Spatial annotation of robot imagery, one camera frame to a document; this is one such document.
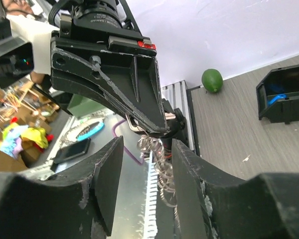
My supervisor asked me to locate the metal keyring disc with rings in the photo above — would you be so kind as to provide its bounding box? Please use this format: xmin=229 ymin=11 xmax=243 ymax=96
xmin=126 ymin=114 xmax=180 ymax=227

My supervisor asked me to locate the black storage bin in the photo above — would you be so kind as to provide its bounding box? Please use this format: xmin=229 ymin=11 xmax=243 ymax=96
xmin=256 ymin=65 xmax=299 ymax=124

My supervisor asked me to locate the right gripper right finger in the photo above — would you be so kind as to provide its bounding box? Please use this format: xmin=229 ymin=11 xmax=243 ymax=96
xmin=172 ymin=140 xmax=299 ymax=239

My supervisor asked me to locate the green lime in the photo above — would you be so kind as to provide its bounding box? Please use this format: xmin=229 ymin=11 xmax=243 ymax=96
xmin=201 ymin=69 xmax=223 ymax=93

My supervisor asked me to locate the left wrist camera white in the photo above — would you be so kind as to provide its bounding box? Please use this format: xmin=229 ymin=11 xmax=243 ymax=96
xmin=0 ymin=15 xmax=58 ymax=89

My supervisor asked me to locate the white cable duct strip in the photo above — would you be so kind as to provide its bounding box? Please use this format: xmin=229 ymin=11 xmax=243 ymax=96
xmin=143 ymin=152 xmax=158 ymax=239

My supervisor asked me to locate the blue tagged key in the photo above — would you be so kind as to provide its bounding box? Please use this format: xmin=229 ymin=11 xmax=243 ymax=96
xmin=267 ymin=84 xmax=287 ymax=106

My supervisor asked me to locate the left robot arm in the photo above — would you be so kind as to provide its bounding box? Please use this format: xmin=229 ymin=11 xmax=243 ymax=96
xmin=49 ymin=0 xmax=168 ymax=134

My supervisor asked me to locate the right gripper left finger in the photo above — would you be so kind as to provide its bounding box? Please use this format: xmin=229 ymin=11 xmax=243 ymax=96
xmin=0 ymin=136 xmax=124 ymax=239

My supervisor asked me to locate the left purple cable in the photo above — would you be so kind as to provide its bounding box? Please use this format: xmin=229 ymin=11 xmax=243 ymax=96
xmin=113 ymin=119 xmax=145 ymax=166

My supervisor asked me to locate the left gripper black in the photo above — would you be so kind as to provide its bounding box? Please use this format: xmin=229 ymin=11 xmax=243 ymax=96
xmin=50 ymin=12 xmax=167 ymax=132

